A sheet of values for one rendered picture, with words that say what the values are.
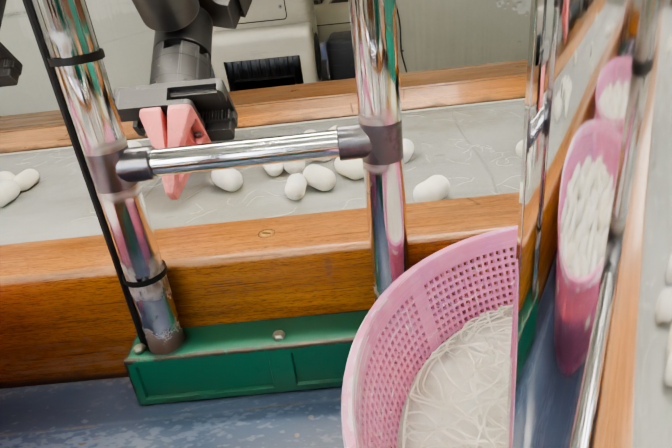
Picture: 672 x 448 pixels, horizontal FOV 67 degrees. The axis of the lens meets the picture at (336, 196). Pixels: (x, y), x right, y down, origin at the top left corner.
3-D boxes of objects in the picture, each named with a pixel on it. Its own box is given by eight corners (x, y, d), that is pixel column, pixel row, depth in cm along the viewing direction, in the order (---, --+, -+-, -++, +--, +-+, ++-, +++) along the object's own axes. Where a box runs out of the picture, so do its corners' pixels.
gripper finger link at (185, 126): (185, 177, 42) (191, 84, 46) (100, 185, 42) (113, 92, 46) (209, 209, 48) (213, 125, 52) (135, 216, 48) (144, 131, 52)
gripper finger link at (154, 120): (214, 174, 42) (217, 81, 46) (128, 182, 42) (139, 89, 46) (234, 207, 48) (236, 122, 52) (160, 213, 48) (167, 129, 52)
